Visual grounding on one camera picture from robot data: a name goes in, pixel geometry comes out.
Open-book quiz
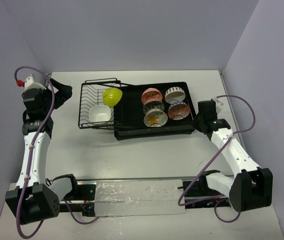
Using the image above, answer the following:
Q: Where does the orange blue geometric bowl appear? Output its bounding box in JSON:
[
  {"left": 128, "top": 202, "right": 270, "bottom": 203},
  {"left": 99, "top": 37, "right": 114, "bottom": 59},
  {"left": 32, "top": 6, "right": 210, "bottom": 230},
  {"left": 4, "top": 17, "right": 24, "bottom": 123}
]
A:
[{"left": 167, "top": 101, "right": 191, "bottom": 121}]

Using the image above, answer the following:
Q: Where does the white square bowl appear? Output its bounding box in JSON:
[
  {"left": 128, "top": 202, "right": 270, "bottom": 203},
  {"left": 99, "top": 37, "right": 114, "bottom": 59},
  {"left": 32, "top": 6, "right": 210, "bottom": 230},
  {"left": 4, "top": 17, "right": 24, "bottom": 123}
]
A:
[{"left": 88, "top": 105, "right": 111, "bottom": 125}]

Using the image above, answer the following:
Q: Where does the white bowl pink rim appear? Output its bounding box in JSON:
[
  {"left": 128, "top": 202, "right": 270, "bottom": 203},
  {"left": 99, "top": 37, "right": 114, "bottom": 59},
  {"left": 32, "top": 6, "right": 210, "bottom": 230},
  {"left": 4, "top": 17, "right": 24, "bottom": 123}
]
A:
[{"left": 164, "top": 86, "right": 186, "bottom": 104}]

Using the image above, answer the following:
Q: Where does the green bowl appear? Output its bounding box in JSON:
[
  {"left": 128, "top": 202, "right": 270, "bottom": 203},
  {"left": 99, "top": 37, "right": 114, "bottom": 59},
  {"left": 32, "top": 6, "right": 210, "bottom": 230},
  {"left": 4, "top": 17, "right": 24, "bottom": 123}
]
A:
[{"left": 102, "top": 87, "right": 123, "bottom": 108}]

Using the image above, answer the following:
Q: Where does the leaf pattern white bowl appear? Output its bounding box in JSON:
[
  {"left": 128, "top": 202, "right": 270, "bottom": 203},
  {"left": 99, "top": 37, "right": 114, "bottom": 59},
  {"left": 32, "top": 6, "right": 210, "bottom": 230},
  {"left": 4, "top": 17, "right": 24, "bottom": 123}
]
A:
[{"left": 143, "top": 109, "right": 168, "bottom": 128}]

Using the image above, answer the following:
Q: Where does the orange floral bowl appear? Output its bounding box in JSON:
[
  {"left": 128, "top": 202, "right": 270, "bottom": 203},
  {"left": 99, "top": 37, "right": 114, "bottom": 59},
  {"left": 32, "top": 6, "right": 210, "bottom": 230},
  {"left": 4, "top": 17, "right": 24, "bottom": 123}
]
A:
[{"left": 141, "top": 87, "right": 163, "bottom": 105}]

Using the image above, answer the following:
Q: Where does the black leaf pattern bowl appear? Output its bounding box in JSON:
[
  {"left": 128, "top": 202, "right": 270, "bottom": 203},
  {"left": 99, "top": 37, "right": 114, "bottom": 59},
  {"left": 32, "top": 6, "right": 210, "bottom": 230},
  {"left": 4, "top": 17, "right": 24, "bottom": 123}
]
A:
[{"left": 143, "top": 100, "right": 165, "bottom": 115}]

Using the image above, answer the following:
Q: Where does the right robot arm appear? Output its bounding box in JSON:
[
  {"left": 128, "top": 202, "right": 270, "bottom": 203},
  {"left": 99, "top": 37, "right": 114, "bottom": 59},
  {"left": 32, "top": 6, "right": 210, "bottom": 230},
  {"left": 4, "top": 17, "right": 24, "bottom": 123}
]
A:
[{"left": 195, "top": 99, "right": 273, "bottom": 213}]

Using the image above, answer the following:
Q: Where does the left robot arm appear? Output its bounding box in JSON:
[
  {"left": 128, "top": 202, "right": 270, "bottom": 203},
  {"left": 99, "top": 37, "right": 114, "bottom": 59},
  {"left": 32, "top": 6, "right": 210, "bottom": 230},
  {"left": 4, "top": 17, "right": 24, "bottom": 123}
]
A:
[{"left": 5, "top": 75, "right": 80, "bottom": 225}]

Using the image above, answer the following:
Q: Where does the black dish rack tray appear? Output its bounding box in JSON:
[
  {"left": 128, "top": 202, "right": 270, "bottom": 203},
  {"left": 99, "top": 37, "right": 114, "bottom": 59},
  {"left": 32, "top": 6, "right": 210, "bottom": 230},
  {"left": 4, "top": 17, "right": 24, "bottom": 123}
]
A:
[{"left": 113, "top": 82, "right": 196, "bottom": 141}]

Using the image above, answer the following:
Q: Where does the white taped sheet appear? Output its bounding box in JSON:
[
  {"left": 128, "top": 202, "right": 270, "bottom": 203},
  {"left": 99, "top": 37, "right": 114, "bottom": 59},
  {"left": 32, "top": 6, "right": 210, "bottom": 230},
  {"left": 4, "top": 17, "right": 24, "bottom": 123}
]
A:
[{"left": 94, "top": 179, "right": 186, "bottom": 217}]

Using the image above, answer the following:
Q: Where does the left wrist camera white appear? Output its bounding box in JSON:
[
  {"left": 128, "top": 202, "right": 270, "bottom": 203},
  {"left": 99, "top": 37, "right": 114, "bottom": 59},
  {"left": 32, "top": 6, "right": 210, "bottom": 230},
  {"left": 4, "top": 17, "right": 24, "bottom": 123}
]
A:
[{"left": 16, "top": 73, "right": 48, "bottom": 91}]

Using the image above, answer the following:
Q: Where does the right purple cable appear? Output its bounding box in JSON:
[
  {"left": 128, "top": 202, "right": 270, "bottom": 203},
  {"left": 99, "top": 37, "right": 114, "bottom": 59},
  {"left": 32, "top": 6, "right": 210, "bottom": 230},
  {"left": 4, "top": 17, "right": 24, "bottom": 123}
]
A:
[{"left": 177, "top": 94, "right": 256, "bottom": 223}]

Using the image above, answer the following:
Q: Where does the purple cable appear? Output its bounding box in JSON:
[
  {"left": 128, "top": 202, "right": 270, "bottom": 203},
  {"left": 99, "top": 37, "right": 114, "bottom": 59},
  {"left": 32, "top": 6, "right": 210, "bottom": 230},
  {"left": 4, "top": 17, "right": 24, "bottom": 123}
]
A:
[
  {"left": 177, "top": 94, "right": 256, "bottom": 223},
  {"left": 14, "top": 66, "right": 100, "bottom": 238}
]

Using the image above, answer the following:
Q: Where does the black wire plate rack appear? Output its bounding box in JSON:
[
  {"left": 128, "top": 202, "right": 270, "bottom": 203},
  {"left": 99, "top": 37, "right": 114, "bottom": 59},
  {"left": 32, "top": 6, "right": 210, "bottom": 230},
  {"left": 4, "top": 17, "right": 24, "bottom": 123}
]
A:
[{"left": 78, "top": 77, "right": 124, "bottom": 130}]

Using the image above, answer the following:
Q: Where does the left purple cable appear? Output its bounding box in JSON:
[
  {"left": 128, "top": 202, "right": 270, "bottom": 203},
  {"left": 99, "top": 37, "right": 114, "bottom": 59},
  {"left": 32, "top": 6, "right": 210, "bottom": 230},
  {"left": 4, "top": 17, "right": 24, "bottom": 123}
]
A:
[{"left": 14, "top": 66, "right": 100, "bottom": 238}]

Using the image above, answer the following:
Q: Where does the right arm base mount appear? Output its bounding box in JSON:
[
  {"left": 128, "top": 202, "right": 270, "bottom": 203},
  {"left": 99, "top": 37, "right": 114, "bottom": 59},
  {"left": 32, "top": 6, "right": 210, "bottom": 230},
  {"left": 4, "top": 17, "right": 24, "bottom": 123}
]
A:
[{"left": 184, "top": 180, "right": 226, "bottom": 209}]

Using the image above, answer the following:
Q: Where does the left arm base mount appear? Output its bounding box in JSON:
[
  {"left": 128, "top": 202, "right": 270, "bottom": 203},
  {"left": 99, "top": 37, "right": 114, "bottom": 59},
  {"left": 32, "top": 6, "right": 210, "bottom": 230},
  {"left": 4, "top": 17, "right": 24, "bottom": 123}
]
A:
[{"left": 64, "top": 184, "right": 96, "bottom": 217}]

